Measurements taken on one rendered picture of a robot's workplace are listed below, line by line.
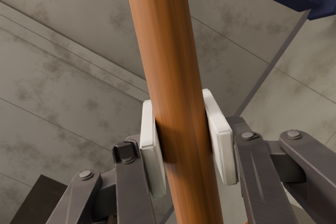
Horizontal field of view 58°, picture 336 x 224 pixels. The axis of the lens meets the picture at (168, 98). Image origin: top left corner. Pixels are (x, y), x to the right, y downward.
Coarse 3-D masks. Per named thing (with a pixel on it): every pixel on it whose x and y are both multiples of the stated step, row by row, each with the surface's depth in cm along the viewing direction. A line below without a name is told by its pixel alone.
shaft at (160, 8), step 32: (160, 0) 14; (160, 32) 15; (192, 32) 16; (160, 64) 15; (192, 64) 16; (160, 96) 16; (192, 96) 16; (160, 128) 17; (192, 128) 16; (192, 160) 17; (192, 192) 18
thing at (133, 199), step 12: (120, 144) 14; (132, 144) 14; (120, 156) 14; (132, 156) 14; (120, 168) 13; (132, 168) 13; (120, 180) 12; (132, 180) 12; (144, 180) 12; (120, 192) 11; (132, 192) 11; (144, 192) 11; (120, 204) 11; (132, 204) 11; (144, 204) 10; (120, 216) 10; (132, 216) 10; (144, 216) 10
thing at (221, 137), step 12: (204, 96) 19; (216, 108) 17; (216, 120) 15; (216, 132) 14; (228, 132) 14; (216, 144) 15; (228, 144) 14; (216, 156) 16; (228, 156) 14; (228, 168) 15; (228, 180) 15
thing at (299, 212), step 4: (292, 204) 223; (292, 208) 216; (296, 208) 221; (300, 208) 225; (296, 212) 214; (300, 212) 218; (304, 212) 222; (296, 216) 207; (300, 216) 211; (304, 216) 215; (308, 216) 219; (300, 220) 205; (304, 220) 208; (308, 220) 212; (312, 220) 217
